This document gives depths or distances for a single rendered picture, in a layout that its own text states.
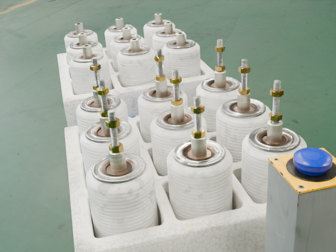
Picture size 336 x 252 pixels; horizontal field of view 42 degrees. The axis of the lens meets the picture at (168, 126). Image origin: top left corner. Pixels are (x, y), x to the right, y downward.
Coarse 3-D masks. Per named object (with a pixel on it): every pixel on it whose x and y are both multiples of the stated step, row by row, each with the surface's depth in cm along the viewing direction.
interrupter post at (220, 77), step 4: (216, 72) 85; (220, 72) 85; (224, 72) 85; (216, 76) 86; (220, 76) 85; (224, 76) 86; (216, 80) 86; (220, 80) 86; (224, 80) 86; (216, 84) 86; (220, 84) 86; (224, 84) 86
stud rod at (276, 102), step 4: (276, 80) 62; (276, 84) 62; (280, 84) 62; (276, 88) 62; (276, 100) 63; (272, 104) 64; (276, 104) 63; (272, 108) 64; (276, 108) 64; (272, 112) 65; (276, 112) 64
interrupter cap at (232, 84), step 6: (210, 78) 90; (228, 78) 89; (204, 84) 87; (210, 84) 87; (228, 84) 87; (234, 84) 86; (210, 90) 84; (216, 90) 84; (222, 90) 84; (228, 90) 84
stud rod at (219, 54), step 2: (218, 40) 83; (220, 40) 83; (218, 42) 83; (220, 42) 83; (218, 44) 83; (220, 44) 83; (218, 46) 83; (220, 46) 83; (218, 52) 84; (220, 52) 84; (218, 54) 84; (220, 54) 84; (218, 56) 84; (220, 56) 84; (218, 58) 84; (220, 58) 84; (218, 60) 85; (220, 60) 84; (218, 62) 85; (220, 62) 85; (218, 64) 85; (220, 64) 85
